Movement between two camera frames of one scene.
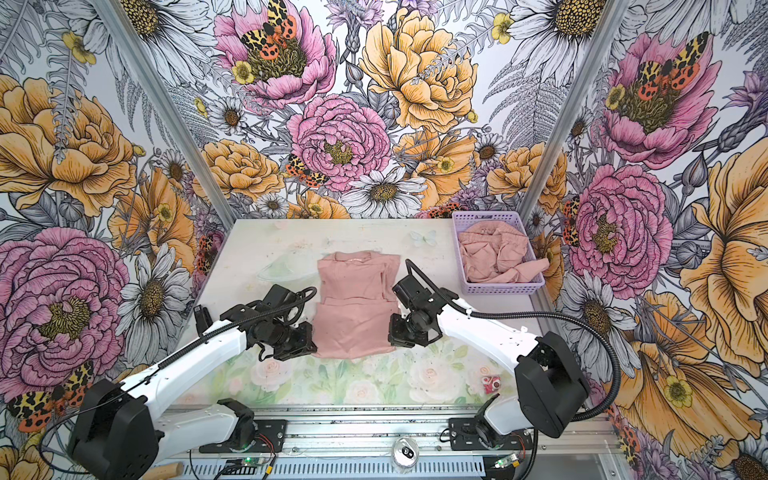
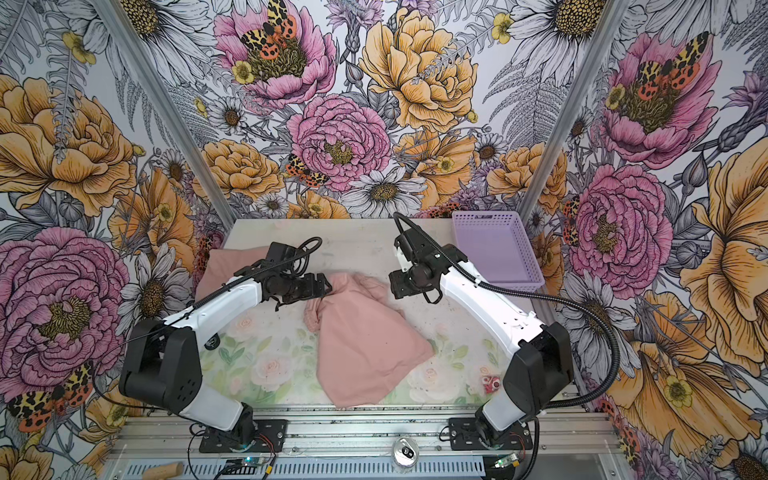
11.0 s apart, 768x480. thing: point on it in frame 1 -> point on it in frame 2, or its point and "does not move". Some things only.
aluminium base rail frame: [412, 444] does not move
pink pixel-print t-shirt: [357, 312] -> [221, 264]
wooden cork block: [164, 472] does not move
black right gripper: [398, 339] -> [398, 287]
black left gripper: [302, 347] -> [309, 292]
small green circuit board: [251, 461] does not move
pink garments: [495, 252] -> [366, 345]
